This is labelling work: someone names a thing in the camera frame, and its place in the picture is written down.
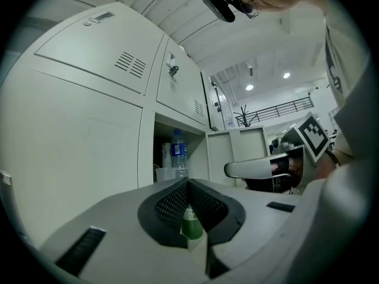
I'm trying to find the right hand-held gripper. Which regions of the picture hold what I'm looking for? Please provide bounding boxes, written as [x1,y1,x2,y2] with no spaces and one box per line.
[223,111,331,195]

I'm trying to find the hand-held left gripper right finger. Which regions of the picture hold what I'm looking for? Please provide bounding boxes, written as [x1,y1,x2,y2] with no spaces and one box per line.
[188,176,304,281]

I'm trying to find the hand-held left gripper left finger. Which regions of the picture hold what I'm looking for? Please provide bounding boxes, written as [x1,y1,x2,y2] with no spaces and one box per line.
[37,176,210,284]

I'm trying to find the clear plastic cup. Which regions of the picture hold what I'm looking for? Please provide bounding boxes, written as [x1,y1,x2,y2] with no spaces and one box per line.
[154,166,178,185]

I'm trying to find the green bottle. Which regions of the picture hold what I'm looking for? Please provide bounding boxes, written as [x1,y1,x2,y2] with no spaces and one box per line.
[180,205,204,241]

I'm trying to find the clear plastic water bottle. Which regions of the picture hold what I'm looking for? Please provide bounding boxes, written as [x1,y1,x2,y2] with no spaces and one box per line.
[170,128,189,179]

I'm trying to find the beige metal locker cabinet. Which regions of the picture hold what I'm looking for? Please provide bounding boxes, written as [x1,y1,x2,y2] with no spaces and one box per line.
[0,1,269,239]

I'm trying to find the person's right forearm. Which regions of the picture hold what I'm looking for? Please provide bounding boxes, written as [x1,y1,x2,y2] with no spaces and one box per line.
[315,151,338,180]

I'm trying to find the black coat rack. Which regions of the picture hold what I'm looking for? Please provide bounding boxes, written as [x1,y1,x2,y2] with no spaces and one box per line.
[233,105,258,128]

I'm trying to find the black railing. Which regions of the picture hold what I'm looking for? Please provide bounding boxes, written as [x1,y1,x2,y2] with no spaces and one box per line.
[235,96,314,127]

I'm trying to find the person's beige shirt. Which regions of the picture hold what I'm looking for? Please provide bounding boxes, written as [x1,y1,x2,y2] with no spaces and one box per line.
[296,7,374,277]

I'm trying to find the person's glasses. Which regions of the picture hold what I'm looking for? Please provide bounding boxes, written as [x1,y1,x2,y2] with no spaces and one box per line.
[238,0,262,20]

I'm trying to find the black wrist strap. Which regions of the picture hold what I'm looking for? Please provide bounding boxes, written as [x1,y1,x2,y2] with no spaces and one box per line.
[324,149,341,167]

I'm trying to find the black head-mounted camera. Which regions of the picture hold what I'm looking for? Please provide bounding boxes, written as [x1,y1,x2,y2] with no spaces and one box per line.
[202,0,236,23]

